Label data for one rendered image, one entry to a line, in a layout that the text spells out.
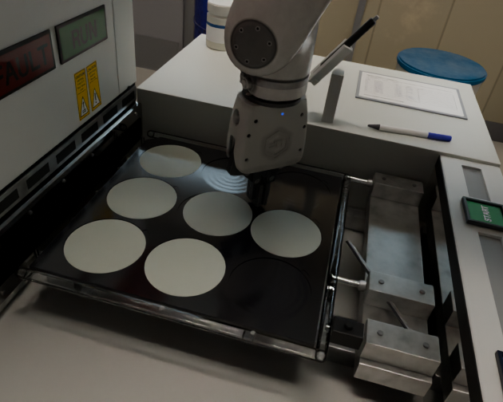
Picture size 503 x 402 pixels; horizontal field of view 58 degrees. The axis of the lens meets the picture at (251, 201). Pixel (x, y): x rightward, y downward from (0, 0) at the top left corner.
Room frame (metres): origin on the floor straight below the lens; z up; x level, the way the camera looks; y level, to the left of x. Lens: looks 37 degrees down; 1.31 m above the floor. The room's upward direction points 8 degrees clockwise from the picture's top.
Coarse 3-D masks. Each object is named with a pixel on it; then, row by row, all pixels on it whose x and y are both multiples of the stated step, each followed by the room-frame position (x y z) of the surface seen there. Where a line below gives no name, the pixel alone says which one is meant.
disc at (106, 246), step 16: (96, 224) 0.45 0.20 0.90; (112, 224) 0.45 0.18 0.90; (128, 224) 0.45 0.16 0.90; (80, 240) 0.41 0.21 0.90; (96, 240) 0.42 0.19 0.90; (112, 240) 0.42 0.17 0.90; (128, 240) 0.42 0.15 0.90; (144, 240) 0.43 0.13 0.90; (80, 256) 0.38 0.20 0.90; (96, 256) 0.39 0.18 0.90; (112, 256) 0.39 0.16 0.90; (128, 256) 0.39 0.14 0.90; (96, 272) 0.36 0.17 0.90
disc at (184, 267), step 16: (176, 240) 0.44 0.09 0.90; (192, 240) 0.44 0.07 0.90; (160, 256) 0.40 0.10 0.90; (176, 256) 0.41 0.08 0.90; (192, 256) 0.41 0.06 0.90; (208, 256) 0.41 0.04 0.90; (160, 272) 0.38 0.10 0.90; (176, 272) 0.38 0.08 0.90; (192, 272) 0.38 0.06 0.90; (208, 272) 0.39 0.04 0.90; (224, 272) 0.39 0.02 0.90; (160, 288) 0.35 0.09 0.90; (176, 288) 0.35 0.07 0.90; (192, 288) 0.36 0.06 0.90; (208, 288) 0.36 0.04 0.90
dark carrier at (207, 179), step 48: (144, 144) 0.66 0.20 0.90; (192, 144) 0.68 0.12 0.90; (192, 192) 0.54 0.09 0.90; (240, 192) 0.56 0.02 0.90; (288, 192) 0.58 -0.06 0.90; (336, 192) 0.59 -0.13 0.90; (240, 240) 0.45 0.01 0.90; (144, 288) 0.35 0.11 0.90; (240, 288) 0.37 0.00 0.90; (288, 288) 0.38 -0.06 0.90; (288, 336) 0.31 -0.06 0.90
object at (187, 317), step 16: (16, 272) 0.35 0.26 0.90; (32, 272) 0.35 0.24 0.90; (64, 288) 0.33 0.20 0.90; (80, 288) 0.33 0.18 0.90; (96, 288) 0.34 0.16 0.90; (112, 304) 0.32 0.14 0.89; (128, 304) 0.32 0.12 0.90; (144, 304) 0.32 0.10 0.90; (176, 320) 0.31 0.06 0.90; (192, 320) 0.31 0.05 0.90; (208, 320) 0.31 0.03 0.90; (224, 336) 0.30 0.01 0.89; (240, 336) 0.30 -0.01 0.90; (256, 336) 0.30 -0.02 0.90; (272, 336) 0.30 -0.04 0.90; (288, 352) 0.29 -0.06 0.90; (304, 352) 0.29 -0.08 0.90; (320, 352) 0.29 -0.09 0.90
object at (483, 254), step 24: (456, 168) 0.61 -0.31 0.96; (480, 168) 0.62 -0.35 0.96; (456, 192) 0.55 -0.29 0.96; (480, 192) 0.56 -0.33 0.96; (456, 216) 0.49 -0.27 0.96; (456, 240) 0.44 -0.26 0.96; (480, 240) 0.45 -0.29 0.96; (480, 264) 0.40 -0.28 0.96; (480, 288) 0.36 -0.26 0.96; (480, 312) 0.32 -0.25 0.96; (480, 336) 0.29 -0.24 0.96; (480, 360) 0.26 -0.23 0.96; (480, 384) 0.24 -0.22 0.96
